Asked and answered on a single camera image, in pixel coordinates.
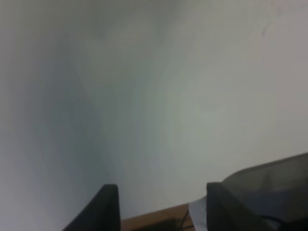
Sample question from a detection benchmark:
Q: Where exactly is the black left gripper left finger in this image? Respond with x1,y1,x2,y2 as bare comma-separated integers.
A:
64,184,120,231

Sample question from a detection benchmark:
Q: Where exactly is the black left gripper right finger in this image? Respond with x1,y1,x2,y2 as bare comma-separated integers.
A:
206,182,272,231

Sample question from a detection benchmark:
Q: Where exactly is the thin black cable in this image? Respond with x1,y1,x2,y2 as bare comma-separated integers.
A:
178,208,191,231

